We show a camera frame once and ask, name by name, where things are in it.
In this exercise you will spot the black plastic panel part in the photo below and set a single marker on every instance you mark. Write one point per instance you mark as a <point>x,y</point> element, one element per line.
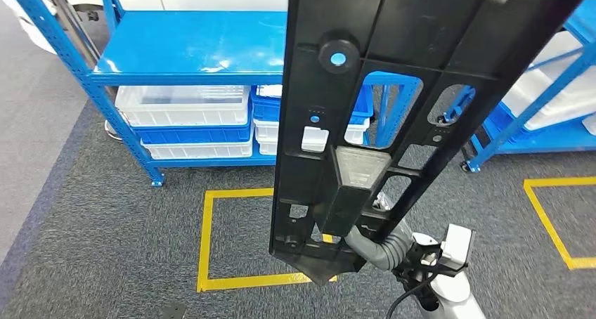
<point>298,177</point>

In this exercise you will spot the blue metal shelf rack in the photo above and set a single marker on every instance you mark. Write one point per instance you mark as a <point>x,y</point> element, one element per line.
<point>535,140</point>
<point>186,42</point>

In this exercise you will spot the dark metal bar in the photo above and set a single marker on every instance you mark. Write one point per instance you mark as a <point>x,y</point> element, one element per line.
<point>73,23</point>

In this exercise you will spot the black floor plate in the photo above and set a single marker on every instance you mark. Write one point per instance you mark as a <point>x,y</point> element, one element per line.
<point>173,312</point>

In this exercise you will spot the yellow floor tape square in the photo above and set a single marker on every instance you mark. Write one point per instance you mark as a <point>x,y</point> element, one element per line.
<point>205,242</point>
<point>563,182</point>

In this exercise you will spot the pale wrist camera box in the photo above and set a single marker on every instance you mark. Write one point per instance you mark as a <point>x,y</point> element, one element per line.
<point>458,247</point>

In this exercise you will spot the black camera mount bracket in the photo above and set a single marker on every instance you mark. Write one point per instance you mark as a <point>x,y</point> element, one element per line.
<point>419,265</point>

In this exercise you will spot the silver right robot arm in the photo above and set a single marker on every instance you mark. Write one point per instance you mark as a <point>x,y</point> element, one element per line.
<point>451,303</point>

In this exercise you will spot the white plastic crate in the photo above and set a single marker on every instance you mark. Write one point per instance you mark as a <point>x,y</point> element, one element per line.
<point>267,147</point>
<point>265,130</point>
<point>558,107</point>
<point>186,109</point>
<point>568,51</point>
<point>195,150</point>

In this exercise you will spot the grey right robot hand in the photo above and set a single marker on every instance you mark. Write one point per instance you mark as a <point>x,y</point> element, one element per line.
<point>368,249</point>

